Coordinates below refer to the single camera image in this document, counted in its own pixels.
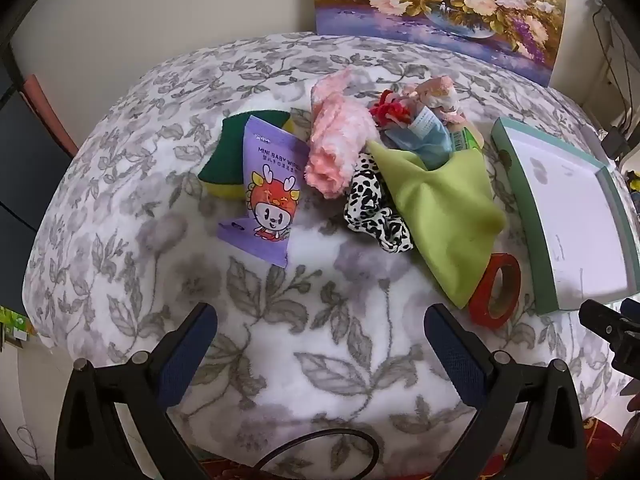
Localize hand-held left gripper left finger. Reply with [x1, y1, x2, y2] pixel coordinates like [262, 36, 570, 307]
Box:
[54, 302, 219, 480]

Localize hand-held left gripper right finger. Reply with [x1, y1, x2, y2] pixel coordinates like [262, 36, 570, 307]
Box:
[424, 304, 587, 480]

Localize green box with white inside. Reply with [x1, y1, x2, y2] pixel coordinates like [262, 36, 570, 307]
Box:
[490, 117, 640, 317]

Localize lime green cloth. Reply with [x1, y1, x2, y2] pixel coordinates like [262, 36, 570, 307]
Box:
[366, 140, 508, 311]

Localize black and white spotted scrunchie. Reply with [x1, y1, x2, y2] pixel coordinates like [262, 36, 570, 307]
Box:
[342, 152, 415, 256]

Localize purple baby wipes packet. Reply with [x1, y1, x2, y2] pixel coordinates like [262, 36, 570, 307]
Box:
[216, 115, 311, 268]

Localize green and yellow sponge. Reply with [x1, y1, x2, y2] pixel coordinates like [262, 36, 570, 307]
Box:
[197, 110, 301, 198]

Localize green tissue packet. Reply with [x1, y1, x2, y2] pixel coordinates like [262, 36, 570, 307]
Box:
[447, 127, 483, 153]

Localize red flower hair clip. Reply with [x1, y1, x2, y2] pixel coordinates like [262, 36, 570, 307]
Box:
[369, 90, 412, 128]

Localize pink fluffy towel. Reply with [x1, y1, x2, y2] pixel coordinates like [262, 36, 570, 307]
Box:
[302, 70, 381, 200]

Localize pink floral scrunchie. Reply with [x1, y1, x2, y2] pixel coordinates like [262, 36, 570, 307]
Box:
[405, 77, 468, 123]

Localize red tape roll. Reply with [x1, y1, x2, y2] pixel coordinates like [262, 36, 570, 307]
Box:
[468, 252, 522, 330]

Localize grey floral blanket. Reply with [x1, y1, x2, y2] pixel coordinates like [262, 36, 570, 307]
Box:
[22, 34, 640, 466]

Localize red patterned rug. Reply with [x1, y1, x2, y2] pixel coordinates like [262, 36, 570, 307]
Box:
[480, 417, 627, 480]

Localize black power adapter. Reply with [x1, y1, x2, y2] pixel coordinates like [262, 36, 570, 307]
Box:
[600, 127, 632, 158]

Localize green carton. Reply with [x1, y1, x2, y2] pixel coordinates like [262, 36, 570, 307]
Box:
[0, 305, 37, 356]

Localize dark cabinet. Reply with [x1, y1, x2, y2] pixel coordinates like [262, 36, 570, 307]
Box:
[0, 40, 73, 321]

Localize pink board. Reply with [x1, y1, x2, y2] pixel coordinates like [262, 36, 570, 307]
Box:
[22, 74, 78, 158]

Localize flower painting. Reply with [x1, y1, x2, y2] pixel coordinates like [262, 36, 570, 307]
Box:
[311, 0, 568, 86]

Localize black cable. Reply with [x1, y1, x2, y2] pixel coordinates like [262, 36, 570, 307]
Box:
[245, 427, 381, 480]

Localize black wall cables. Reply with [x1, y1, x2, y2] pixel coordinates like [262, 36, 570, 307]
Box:
[592, 7, 632, 136]

